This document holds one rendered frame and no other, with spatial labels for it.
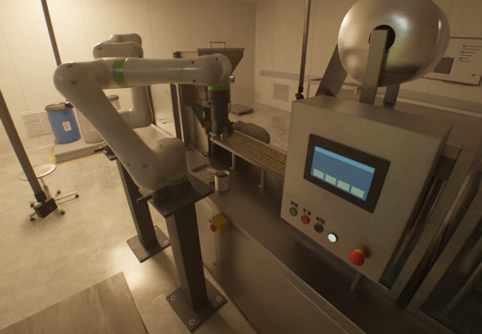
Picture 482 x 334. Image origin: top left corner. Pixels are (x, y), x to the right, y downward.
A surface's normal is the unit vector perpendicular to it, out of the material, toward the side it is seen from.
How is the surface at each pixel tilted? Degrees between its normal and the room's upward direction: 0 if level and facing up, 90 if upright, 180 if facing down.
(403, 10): 90
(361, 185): 90
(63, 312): 0
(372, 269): 90
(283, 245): 0
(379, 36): 90
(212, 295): 0
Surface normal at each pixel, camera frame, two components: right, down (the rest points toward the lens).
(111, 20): 0.63, 0.34
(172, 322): 0.00, -0.90
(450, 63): -0.78, 0.27
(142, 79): -0.04, 0.82
